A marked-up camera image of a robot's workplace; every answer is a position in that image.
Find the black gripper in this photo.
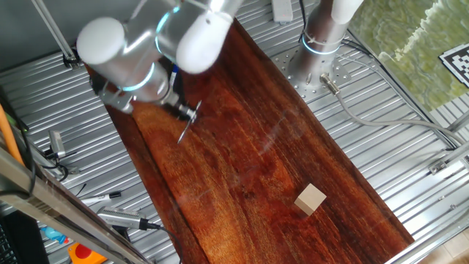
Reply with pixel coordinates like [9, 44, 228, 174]
[163, 94, 199, 124]

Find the clear barrel black ballpoint pen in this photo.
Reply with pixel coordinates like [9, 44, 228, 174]
[177, 100, 203, 144]

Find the glossy wooden board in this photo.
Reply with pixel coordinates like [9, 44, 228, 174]
[75, 14, 415, 264]

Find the white marker with black cap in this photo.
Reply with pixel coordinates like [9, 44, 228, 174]
[80, 190, 122, 206]

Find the metal clamp tool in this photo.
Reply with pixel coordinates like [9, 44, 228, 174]
[48, 130, 67, 160]

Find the white power strip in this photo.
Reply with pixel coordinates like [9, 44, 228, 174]
[270, 0, 294, 23]

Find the tan wooden block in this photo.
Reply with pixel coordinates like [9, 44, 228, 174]
[294, 183, 328, 216]

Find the metal stand pole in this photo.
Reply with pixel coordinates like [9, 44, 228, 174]
[31, 0, 81, 70]

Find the orange emergency stop box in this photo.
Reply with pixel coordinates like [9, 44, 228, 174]
[67, 241, 108, 264]

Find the orange pole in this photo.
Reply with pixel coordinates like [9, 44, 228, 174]
[0, 104, 25, 166]

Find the aluminium profile bar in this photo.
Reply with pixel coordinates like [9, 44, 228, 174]
[428, 141, 469, 175]

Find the black white fiducial tag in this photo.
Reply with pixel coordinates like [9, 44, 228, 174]
[438, 43, 469, 89]

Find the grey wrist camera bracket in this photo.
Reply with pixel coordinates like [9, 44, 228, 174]
[98, 89, 135, 114]

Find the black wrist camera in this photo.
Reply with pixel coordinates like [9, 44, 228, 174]
[89, 75, 107, 97]

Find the black camera cable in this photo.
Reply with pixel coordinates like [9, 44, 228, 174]
[138, 217, 184, 264]

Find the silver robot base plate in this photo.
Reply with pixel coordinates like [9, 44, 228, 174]
[273, 47, 352, 103]

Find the silver ribbed camera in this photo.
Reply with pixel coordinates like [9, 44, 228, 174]
[96, 206, 147, 231]

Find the black camera stand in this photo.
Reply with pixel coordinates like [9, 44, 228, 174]
[111, 224, 132, 243]

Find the metal frame bar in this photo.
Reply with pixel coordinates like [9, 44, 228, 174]
[0, 146, 151, 264]

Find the black base cable bundle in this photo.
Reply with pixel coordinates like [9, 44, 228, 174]
[339, 36, 459, 150]

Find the grey base cable with connector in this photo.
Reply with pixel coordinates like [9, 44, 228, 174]
[319, 73, 469, 146]

